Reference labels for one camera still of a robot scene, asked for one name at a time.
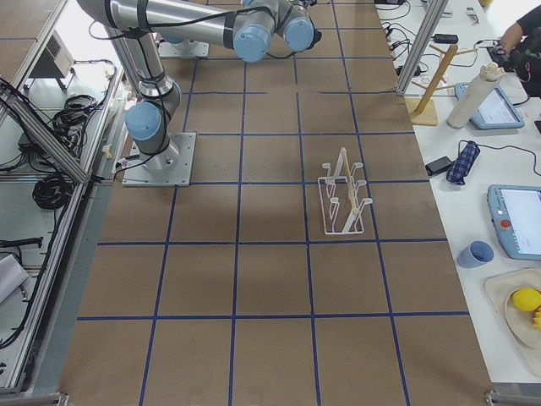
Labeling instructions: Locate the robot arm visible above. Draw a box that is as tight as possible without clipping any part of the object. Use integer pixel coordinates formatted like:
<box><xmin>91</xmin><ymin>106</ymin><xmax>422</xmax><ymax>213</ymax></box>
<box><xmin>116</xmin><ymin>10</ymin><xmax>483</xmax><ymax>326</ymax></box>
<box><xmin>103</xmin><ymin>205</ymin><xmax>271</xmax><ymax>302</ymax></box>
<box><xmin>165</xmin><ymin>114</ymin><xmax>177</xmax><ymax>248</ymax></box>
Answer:
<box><xmin>79</xmin><ymin>1</ymin><xmax>321</xmax><ymax>159</ymax></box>

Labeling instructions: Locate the blue cup on desk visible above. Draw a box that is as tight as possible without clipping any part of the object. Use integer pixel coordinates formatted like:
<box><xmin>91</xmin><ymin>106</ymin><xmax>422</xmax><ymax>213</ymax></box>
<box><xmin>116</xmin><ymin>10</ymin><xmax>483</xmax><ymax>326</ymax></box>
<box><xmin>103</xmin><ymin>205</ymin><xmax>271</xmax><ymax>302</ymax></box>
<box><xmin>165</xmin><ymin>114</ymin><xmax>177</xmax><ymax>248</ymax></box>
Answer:
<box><xmin>457</xmin><ymin>240</ymin><xmax>494</xmax><ymax>269</ymax></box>

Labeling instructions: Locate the blue plaid folded umbrella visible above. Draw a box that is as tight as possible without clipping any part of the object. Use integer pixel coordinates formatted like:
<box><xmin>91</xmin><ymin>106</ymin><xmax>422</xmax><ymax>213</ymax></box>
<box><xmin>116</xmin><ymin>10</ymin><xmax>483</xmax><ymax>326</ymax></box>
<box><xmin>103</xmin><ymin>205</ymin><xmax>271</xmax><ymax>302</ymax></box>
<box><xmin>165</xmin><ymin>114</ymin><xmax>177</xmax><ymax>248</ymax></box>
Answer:
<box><xmin>446</xmin><ymin>141</ymin><xmax>480</xmax><ymax>186</ymax></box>

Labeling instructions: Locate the white wire cup rack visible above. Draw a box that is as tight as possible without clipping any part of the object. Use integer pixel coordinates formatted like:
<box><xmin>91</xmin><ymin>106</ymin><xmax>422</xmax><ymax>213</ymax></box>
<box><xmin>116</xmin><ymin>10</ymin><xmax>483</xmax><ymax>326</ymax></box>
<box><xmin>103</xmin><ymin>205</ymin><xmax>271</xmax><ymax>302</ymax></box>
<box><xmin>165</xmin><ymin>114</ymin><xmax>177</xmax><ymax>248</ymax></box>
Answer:
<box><xmin>317</xmin><ymin>147</ymin><xmax>373</xmax><ymax>235</ymax></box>

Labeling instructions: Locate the black power adapter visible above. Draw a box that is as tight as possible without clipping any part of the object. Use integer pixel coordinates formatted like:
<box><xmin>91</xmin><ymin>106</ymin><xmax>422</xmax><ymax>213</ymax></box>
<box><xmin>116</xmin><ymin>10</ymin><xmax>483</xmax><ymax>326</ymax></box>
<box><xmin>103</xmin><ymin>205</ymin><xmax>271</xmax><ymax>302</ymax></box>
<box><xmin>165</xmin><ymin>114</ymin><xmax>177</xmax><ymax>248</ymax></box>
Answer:
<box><xmin>425</xmin><ymin>156</ymin><xmax>454</xmax><ymax>177</ymax></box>

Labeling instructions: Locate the wooden mug tree stand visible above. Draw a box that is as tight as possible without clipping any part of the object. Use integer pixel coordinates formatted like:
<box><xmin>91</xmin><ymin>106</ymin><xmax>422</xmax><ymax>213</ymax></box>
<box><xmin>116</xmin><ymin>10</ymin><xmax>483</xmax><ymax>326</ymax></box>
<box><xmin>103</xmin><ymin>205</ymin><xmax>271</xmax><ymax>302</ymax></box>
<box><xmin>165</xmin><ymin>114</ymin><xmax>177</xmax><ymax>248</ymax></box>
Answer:
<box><xmin>405</xmin><ymin>44</ymin><xmax>477</xmax><ymax>126</ymax></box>

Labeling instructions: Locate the blue teach pendant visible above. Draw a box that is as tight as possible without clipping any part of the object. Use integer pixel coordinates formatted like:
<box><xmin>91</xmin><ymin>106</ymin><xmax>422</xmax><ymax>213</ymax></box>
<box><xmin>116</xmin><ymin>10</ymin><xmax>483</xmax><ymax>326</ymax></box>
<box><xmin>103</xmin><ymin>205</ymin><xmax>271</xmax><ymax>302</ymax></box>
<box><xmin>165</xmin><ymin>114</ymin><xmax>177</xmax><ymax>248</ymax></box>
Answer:
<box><xmin>469</xmin><ymin>81</ymin><xmax>525</xmax><ymax>130</ymax></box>
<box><xmin>487</xmin><ymin>184</ymin><xmax>540</xmax><ymax>261</ymax></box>

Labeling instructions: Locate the beige tray on desk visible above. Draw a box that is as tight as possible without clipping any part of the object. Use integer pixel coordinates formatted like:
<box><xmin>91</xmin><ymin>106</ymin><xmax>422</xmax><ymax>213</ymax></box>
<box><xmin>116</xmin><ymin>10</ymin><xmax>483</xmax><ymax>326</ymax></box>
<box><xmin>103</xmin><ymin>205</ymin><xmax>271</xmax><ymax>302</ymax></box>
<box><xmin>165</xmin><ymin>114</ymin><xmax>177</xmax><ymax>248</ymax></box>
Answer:
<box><xmin>484</xmin><ymin>268</ymin><xmax>540</xmax><ymax>377</ymax></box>

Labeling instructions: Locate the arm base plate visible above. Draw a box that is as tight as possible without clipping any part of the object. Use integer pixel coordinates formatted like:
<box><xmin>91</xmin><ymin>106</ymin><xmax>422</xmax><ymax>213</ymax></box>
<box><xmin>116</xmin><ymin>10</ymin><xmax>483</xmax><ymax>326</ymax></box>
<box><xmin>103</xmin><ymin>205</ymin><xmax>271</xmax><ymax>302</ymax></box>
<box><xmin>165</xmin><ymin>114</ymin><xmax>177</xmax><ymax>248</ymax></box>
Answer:
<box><xmin>158</xmin><ymin>40</ymin><xmax>210</xmax><ymax>59</ymax></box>
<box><xmin>122</xmin><ymin>132</ymin><xmax>197</xmax><ymax>187</ymax></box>

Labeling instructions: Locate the yellow lemon toy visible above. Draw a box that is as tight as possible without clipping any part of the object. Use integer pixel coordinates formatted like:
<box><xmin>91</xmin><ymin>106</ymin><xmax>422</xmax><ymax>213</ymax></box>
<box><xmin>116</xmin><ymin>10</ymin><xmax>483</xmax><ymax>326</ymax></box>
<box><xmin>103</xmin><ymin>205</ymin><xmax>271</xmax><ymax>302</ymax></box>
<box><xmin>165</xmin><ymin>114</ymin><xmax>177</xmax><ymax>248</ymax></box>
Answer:
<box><xmin>511</xmin><ymin>288</ymin><xmax>541</xmax><ymax>312</ymax></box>

